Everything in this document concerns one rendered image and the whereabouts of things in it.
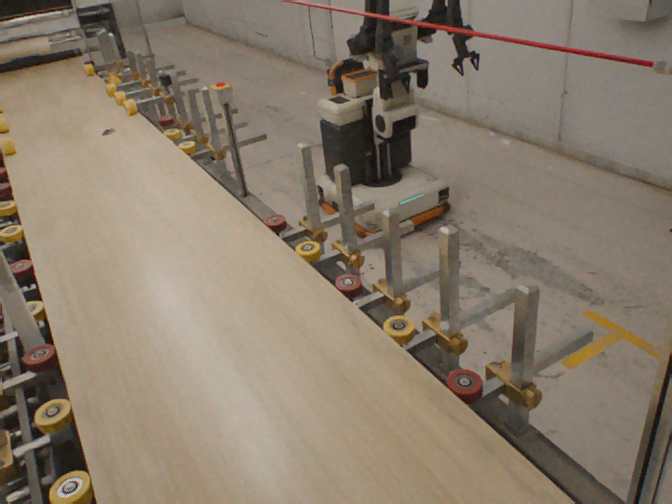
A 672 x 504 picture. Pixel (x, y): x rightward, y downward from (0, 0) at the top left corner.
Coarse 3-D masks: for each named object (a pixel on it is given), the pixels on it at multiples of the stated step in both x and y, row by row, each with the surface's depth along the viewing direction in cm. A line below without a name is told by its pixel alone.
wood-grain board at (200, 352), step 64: (64, 64) 478; (64, 128) 329; (128, 128) 317; (64, 192) 251; (128, 192) 244; (192, 192) 237; (64, 256) 203; (128, 256) 198; (192, 256) 193; (256, 256) 189; (64, 320) 170; (128, 320) 167; (192, 320) 163; (256, 320) 160; (320, 320) 157; (128, 384) 144; (192, 384) 141; (256, 384) 139; (320, 384) 137; (384, 384) 134; (128, 448) 127; (192, 448) 125; (256, 448) 123; (320, 448) 121; (384, 448) 119; (448, 448) 118; (512, 448) 116
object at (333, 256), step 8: (400, 224) 207; (408, 224) 206; (376, 232) 203; (400, 232) 205; (360, 240) 200; (368, 240) 200; (376, 240) 201; (360, 248) 199; (368, 248) 201; (320, 256) 194; (328, 256) 194; (336, 256) 195; (312, 264) 191; (320, 264) 192; (328, 264) 194
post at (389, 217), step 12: (384, 216) 162; (396, 216) 161; (384, 228) 164; (396, 228) 163; (384, 240) 166; (396, 240) 165; (396, 252) 167; (396, 264) 169; (396, 276) 171; (396, 288) 173; (396, 312) 177
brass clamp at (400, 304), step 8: (384, 280) 183; (376, 288) 181; (384, 288) 179; (384, 296) 178; (400, 296) 174; (384, 304) 180; (392, 304) 175; (400, 304) 173; (408, 304) 174; (400, 312) 174
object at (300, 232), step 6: (360, 204) 227; (366, 204) 226; (372, 204) 226; (354, 210) 223; (360, 210) 225; (366, 210) 226; (330, 216) 221; (336, 216) 220; (354, 216) 224; (324, 222) 218; (330, 222) 219; (336, 222) 221; (300, 228) 216; (282, 234) 213; (288, 234) 213; (294, 234) 213; (300, 234) 215; (306, 234) 216; (288, 240) 213; (294, 240) 214
